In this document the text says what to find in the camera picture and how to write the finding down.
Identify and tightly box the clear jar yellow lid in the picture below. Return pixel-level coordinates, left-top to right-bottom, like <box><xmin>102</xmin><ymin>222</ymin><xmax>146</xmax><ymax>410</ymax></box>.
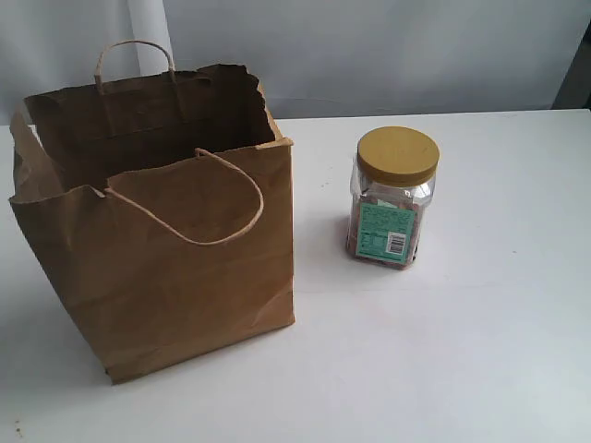
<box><xmin>346</xmin><ymin>126</ymin><xmax>440</xmax><ymax>269</ymax></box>

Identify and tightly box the brown paper bag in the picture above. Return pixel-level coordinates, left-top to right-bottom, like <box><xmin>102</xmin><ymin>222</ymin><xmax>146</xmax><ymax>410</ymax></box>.
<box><xmin>9</xmin><ymin>64</ymin><xmax>295</xmax><ymax>383</ymax></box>

